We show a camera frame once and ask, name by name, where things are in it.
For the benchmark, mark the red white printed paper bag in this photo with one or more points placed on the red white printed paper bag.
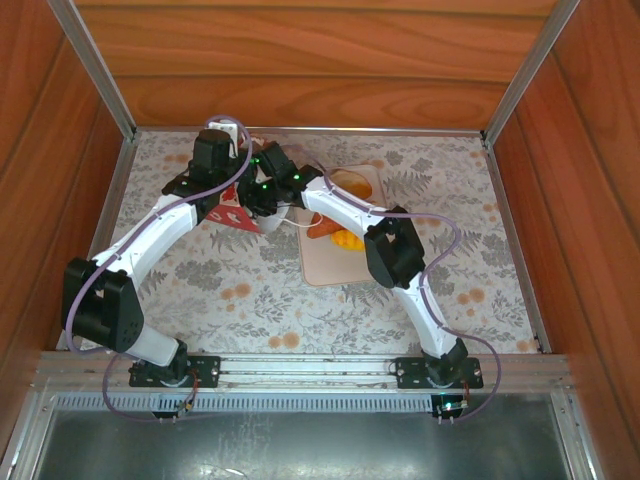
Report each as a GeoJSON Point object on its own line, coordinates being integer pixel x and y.
{"type": "Point", "coordinates": [230, 215]}

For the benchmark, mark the round pale fake bun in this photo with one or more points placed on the round pale fake bun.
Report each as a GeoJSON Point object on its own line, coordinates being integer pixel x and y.
{"type": "Point", "coordinates": [357, 185]}

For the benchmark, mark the yellow fake bread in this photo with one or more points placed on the yellow fake bread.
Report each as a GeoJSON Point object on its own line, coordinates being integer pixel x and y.
{"type": "Point", "coordinates": [347, 241]}

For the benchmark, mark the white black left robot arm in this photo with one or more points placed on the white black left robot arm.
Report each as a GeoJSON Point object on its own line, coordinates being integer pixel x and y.
{"type": "Point", "coordinates": [160, 225]}

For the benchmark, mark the pink rectangular tray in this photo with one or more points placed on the pink rectangular tray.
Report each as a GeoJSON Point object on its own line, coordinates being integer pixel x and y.
{"type": "Point", "coordinates": [340, 270]}

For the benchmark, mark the grey floral tablecloth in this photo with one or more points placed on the grey floral tablecloth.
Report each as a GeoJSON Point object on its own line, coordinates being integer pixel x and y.
{"type": "Point", "coordinates": [250, 310]}

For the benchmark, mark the wide aluminium mounting beam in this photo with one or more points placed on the wide aluminium mounting beam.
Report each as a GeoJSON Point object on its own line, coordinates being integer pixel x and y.
{"type": "Point", "coordinates": [300, 367]}

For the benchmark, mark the small controller board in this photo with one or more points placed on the small controller board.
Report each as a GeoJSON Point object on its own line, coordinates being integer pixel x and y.
{"type": "Point", "coordinates": [450, 407]}
{"type": "Point", "coordinates": [185, 407]}

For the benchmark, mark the shiny metal plate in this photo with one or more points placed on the shiny metal plate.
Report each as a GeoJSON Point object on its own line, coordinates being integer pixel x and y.
{"type": "Point", "coordinates": [300, 450]}

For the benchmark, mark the aluminium frame rail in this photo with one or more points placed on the aluminium frame rail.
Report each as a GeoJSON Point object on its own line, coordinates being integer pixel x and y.
{"type": "Point", "coordinates": [107, 220]}
{"type": "Point", "coordinates": [375, 131]}
{"type": "Point", "coordinates": [515, 240]}

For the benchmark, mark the aluminium corner post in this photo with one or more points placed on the aluminium corner post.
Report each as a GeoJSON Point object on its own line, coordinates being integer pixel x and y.
{"type": "Point", "coordinates": [530, 70]}
{"type": "Point", "coordinates": [95, 70]}

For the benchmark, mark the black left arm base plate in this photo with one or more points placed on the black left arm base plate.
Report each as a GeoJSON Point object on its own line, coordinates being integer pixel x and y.
{"type": "Point", "coordinates": [205, 370]}

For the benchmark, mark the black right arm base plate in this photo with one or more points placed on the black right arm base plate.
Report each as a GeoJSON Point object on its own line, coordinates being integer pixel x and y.
{"type": "Point", "coordinates": [410, 372]}

